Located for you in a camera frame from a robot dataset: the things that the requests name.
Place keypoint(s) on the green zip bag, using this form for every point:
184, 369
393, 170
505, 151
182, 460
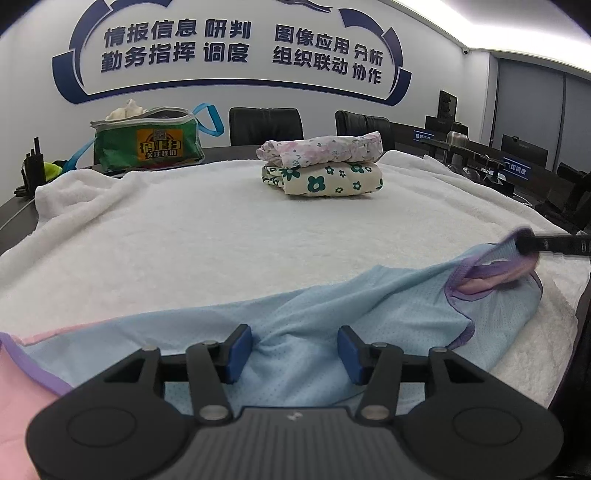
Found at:
147, 147

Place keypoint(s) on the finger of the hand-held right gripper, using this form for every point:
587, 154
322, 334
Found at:
558, 244

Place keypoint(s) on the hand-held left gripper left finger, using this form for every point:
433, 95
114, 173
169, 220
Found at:
240, 353

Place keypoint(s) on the blue wall sign lettering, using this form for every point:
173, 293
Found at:
184, 46

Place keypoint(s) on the folded pink floral garment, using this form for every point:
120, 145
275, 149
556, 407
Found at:
323, 147

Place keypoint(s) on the steel thermos flask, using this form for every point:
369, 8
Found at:
455, 145

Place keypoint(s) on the white towel blanket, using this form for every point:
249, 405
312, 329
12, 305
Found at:
231, 230

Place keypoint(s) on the blue desk name sign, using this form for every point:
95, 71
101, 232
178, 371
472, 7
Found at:
421, 135
517, 169

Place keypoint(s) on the blue and pink garment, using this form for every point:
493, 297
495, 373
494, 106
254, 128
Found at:
369, 300

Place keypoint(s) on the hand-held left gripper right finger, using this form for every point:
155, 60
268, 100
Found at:
350, 355

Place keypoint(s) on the folded green floral garment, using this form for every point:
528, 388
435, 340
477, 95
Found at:
323, 182

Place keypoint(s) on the yellow-green object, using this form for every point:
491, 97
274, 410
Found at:
53, 170

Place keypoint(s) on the black office chair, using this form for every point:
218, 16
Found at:
575, 189
265, 127
360, 124

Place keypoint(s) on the cream cloth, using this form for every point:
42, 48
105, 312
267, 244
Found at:
125, 110

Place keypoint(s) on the black desk monitor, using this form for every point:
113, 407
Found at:
524, 147

